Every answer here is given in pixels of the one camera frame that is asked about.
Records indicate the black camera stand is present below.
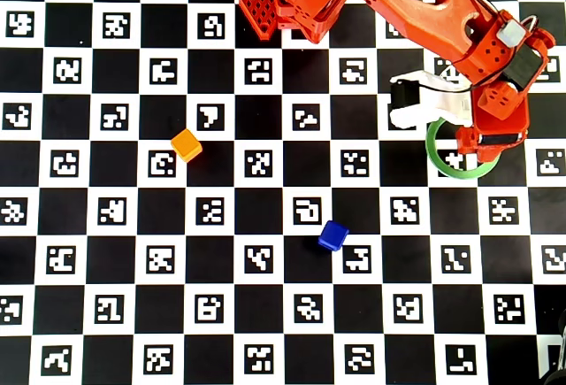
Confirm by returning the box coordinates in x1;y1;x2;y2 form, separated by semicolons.
537;304;566;385

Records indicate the orange cube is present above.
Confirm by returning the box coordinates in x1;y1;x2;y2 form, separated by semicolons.
170;127;203;164

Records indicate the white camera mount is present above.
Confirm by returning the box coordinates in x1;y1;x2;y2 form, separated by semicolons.
388;70;473;130

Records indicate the thin black camera cable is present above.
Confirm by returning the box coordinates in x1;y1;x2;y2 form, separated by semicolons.
415;0;539;94

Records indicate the small grey box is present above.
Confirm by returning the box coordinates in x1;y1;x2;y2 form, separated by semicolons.
497;19;526;48

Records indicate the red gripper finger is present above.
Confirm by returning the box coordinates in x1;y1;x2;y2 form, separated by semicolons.
477;136;528;166

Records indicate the green flat ring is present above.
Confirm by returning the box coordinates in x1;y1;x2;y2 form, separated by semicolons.
424;118;501;180

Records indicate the blue cube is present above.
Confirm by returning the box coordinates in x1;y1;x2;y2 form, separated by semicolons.
317;219;350;252

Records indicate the checkerboard marker mat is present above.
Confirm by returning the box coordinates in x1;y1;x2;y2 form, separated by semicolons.
0;0;566;385

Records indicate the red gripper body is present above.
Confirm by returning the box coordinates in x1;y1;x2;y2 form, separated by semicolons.
470;82;531;146

